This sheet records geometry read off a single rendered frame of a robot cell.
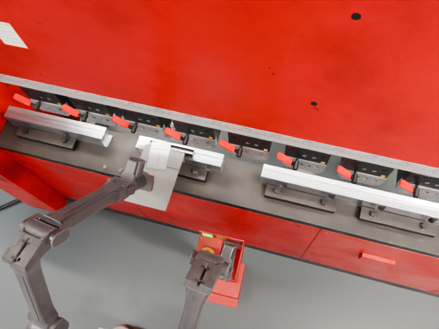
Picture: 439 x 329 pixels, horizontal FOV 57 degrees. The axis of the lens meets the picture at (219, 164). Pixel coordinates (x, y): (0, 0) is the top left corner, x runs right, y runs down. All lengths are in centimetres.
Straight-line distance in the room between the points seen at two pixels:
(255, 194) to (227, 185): 13
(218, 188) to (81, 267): 129
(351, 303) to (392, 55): 192
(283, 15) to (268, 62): 16
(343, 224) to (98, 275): 159
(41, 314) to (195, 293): 47
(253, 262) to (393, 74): 182
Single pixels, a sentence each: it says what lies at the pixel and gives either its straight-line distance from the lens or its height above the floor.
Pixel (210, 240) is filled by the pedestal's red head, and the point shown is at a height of 78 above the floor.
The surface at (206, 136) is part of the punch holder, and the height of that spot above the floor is 127.
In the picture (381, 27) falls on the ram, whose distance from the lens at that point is 88.
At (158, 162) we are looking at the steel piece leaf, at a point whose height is 100.
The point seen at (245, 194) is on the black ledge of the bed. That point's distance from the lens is 179.
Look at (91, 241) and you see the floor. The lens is 281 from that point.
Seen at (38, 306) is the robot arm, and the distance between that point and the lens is 131.
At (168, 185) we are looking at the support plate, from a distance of 170.
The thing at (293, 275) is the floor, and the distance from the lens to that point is 261.
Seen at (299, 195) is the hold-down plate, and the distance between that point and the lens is 177.
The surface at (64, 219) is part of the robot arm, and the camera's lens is 121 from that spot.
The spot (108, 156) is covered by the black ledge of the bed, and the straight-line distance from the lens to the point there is 196.
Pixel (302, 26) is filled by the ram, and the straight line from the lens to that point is 90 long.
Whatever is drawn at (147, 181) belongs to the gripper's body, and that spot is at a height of 112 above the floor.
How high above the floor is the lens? 257
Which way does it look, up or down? 67 degrees down
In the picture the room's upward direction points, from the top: 9 degrees counter-clockwise
